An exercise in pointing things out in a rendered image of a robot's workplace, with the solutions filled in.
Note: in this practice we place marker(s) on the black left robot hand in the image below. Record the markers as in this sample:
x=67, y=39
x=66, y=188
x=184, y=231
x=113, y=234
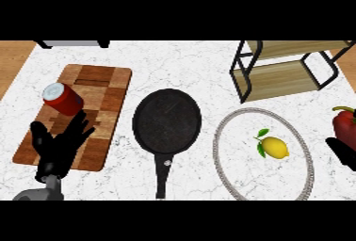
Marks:
x=57, y=147

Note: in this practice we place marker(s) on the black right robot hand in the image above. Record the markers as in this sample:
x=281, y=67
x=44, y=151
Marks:
x=343, y=153

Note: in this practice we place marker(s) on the red bell pepper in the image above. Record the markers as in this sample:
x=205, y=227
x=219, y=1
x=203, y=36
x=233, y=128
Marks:
x=346, y=125

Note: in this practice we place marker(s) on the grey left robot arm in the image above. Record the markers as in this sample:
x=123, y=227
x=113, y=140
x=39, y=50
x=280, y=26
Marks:
x=47, y=191

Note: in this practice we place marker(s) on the black wooden tiered shelf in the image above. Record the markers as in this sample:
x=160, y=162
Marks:
x=278, y=73

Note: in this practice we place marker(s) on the wooden cutting board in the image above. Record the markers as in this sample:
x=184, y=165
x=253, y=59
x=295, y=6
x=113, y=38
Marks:
x=76, y=116

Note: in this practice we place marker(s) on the yellow lemon with leaves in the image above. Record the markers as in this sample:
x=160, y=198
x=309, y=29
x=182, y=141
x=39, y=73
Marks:
x=274, y=147

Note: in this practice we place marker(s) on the red can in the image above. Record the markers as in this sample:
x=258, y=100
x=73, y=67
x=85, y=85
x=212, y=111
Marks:
x=63, y=98

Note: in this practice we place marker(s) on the black frying pan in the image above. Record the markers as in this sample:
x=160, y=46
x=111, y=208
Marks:
x=166, y=125

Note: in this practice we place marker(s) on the grey appliance with black legs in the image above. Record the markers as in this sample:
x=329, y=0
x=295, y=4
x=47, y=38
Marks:
x=75, y=43

